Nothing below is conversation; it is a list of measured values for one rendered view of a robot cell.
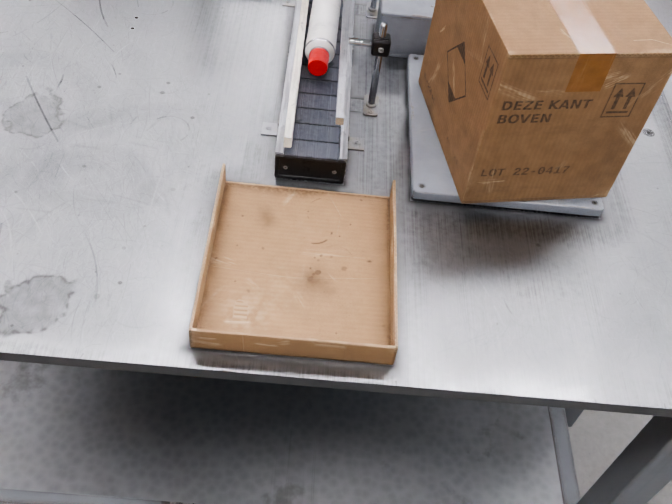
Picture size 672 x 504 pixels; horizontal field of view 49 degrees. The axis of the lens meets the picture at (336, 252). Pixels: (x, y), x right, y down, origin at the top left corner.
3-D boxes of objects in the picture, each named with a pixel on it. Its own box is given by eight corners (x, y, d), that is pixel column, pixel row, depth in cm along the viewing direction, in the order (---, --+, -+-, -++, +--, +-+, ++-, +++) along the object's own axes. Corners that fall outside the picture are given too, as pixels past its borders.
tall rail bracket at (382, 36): (338, 97, 130) (348, 13, 117) (379, 101, 130) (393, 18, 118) (337, 109, 128) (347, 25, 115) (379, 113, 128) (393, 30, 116)
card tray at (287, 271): (223, 182, 114) (222, 163, 111) (391, 198, 115) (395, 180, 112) (190, 347, 95) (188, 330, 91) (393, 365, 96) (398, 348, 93)
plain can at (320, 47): (314, -14, 133) (302, 53, 120) (342, -11, 134) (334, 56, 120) (312, 11, 137) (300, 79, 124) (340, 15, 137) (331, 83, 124)
